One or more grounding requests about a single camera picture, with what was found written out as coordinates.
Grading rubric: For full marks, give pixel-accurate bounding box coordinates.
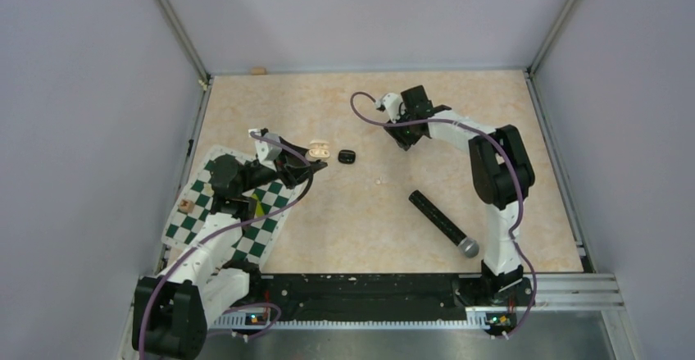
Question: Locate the green white lego brick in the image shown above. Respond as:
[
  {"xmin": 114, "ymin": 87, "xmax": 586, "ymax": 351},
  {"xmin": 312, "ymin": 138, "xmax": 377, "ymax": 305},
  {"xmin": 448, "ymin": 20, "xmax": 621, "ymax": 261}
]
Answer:
[{"xmin": 251, "ymin": 194, "xmax": 266, "ymax": 217}]

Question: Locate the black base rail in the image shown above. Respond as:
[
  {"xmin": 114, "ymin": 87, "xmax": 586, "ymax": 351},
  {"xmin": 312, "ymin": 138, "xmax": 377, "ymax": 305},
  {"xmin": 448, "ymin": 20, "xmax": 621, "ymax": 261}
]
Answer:
[{"xmin": 236, "ymin": 273, "xmax": 532, "ymax": 322}]

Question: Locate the small wooden cork piece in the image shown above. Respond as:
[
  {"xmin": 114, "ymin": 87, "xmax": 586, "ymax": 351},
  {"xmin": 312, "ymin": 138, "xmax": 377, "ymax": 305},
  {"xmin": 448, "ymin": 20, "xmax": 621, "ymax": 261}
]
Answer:
[{"xmin": 249, "ymin": 67, "xmax": 267, "ymax": 75}]

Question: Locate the black earbud charging case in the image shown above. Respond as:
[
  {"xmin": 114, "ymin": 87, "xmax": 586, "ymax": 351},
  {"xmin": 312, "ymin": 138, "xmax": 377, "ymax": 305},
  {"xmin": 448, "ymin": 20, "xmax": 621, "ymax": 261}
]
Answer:
[{"xmin": 338, "ymin": 149, "xmax": 357, "ymax": 165}]

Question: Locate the green white chessboard mat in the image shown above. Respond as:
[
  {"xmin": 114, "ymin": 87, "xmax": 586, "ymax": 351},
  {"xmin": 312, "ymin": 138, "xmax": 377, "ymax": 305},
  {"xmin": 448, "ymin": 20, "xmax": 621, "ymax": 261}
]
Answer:
[{"xmin": 161, "ymin": 145, "xmax": 304, "ymax": 267}]

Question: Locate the black microphone grey head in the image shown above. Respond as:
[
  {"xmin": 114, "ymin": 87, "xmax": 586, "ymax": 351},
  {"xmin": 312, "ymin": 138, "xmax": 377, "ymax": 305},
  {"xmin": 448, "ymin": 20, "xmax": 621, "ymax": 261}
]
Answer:
[{"xmin": 408, "ymin": 190, "xmax": 479, "ymax": 258}]

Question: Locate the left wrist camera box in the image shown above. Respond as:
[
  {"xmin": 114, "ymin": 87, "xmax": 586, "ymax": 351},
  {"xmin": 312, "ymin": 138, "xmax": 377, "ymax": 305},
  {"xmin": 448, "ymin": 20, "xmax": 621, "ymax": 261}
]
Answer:
[{"xmin": 248, "ymin": 128, "xmax": 283, "ymax": 166}]

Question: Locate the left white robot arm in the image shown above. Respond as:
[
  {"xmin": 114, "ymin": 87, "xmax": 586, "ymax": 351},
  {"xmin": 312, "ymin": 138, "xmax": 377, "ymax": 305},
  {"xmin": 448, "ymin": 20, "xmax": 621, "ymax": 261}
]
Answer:
[{"xmin": 132, "ymin": 130, "xmax": 330, "ymax": 359}]

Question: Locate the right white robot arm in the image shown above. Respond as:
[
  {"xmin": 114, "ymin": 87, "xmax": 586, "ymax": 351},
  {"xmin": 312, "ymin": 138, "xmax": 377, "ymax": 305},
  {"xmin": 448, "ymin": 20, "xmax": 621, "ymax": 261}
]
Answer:
[{"xmin": 375, "ymin": 85, "xmax": 535, "ymax": 304}]

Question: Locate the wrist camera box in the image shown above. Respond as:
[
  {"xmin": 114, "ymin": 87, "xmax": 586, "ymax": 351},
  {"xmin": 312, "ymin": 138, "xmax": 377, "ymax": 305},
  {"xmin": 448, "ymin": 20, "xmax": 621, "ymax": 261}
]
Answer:
[
  {"xmin": 375, "ymin": 93, "xmax": 403, "ymax": 122},
  {"xmin": 248, "ymin": 128, "xmax": 283, "ymax": 166}
]

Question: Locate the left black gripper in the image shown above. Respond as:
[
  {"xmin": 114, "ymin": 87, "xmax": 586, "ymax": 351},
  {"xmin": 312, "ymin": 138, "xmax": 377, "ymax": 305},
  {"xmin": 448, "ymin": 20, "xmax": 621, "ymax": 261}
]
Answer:
[{"xmin": 239, "ymin": 136, "xmax": 327, "ymax": 193}]

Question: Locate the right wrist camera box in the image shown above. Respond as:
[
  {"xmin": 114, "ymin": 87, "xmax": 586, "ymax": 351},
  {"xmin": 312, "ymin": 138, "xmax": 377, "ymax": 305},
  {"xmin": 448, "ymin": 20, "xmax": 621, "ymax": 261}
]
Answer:
[{"xmin": 375, "ymin": 93, "xmax": 403, "ymax": 122}]

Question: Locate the brown wooden chess piece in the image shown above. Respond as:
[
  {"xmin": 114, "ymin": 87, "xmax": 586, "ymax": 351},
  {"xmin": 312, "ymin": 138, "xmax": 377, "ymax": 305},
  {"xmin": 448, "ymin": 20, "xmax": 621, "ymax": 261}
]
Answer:
[{"xmin": 178, "ymin": 199, "xmax": 195, "ymax": 213}]

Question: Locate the white earbud charging case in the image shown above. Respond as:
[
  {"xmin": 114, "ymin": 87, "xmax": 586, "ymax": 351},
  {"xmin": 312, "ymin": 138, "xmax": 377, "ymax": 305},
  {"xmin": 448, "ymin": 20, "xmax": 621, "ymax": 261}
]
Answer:
[{"xmin": 306, "ymin": 139, "xmax": 330, "ymax": 161}]

